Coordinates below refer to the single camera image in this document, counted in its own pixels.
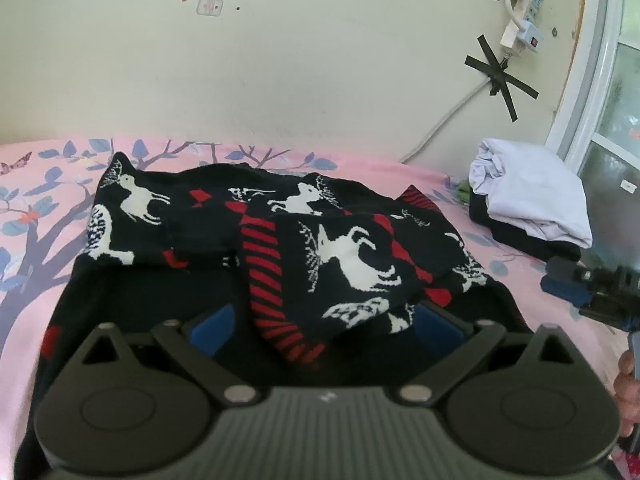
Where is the white folded cloth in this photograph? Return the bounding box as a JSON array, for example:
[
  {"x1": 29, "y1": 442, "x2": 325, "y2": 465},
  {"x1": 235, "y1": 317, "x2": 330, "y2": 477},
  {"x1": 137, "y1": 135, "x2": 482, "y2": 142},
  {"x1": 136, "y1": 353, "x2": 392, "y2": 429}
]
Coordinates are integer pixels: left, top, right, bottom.
[{"x1": 469, "y1": 137, "x2": 594, "y2": 250}]

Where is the white power strip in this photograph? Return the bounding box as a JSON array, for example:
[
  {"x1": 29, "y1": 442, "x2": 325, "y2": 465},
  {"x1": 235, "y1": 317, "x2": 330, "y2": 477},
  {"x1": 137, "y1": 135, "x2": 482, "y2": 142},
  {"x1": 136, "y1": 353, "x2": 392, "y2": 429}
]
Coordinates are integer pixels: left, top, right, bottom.
[{"x1": 501, "y1": 0, "x2": 547, "y2": 57}]

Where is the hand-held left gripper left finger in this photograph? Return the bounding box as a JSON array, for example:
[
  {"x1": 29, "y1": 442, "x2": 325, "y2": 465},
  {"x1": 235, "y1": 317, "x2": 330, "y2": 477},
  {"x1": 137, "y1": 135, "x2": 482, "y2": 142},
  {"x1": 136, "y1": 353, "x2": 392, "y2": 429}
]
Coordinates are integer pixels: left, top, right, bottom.
[{"x1": 80, "y1": 302, "x2": 256, "y2": 406}]

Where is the black red reindeer sweater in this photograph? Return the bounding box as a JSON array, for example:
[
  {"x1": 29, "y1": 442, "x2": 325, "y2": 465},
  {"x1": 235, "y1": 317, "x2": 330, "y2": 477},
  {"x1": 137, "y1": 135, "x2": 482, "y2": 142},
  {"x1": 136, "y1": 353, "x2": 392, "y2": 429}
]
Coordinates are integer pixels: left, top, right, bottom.
[{"x1": 15, "y1": 152, "x2": 533, "y2": 480}]

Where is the white framed window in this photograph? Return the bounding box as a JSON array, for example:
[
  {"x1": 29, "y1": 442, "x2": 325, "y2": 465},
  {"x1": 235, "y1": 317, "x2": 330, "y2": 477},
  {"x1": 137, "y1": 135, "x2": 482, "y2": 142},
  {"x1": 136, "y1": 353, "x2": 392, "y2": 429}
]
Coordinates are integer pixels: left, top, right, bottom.
[{"x1": 542, "y1": 0, "x2": 640, "y2": 266}]

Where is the white power cable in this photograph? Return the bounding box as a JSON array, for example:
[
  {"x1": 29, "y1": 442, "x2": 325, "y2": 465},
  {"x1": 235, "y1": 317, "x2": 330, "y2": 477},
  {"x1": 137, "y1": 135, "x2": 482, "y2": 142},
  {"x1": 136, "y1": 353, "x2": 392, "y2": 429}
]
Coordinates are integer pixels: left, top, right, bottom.
[{"x1": 397, "y1": 52, "x2": 513, "y2": 165}]

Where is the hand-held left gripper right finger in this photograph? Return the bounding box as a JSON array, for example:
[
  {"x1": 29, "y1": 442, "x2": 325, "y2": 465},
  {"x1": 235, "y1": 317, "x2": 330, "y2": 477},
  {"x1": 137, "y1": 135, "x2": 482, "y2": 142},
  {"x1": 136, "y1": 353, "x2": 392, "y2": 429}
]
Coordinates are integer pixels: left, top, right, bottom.
[{"x1": 400, "y1": 302, "x2": 576, "y2": 406}]

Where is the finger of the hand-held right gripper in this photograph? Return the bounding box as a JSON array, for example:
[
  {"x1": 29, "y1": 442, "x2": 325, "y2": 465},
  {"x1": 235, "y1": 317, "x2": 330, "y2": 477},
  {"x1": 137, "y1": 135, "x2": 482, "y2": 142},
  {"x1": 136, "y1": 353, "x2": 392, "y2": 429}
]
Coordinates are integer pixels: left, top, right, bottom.
[
  {"x1": 541, "y1": 276, "x2": 593, "y2": 309},
  {"x1": 546, "y1": 256, "x2": 588, "y2": 282}
]

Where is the black folded cloth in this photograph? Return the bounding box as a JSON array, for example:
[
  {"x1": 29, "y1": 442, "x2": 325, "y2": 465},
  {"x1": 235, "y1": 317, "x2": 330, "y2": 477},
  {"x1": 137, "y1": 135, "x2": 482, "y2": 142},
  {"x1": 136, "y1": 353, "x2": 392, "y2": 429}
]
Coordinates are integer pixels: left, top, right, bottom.
[{"x1": 467, "y1": 192, "x2": 583, "y2": 263}]

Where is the person's right hand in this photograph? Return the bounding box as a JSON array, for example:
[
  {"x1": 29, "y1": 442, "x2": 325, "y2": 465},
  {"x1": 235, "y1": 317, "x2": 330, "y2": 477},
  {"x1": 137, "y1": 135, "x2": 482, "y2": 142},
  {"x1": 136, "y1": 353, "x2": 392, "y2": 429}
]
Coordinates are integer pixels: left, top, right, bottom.
[{"x1": 614, "y1": 350, "x2": 640, "y2": 442}]

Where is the pink floral bedsheet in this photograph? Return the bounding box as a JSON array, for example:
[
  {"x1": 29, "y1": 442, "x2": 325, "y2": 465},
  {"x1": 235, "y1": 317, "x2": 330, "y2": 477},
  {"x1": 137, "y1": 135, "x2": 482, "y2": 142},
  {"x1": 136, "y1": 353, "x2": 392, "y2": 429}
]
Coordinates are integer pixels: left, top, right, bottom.
[{"x1": 0, "y1": 135, "x2": 640, "y2": 480}]

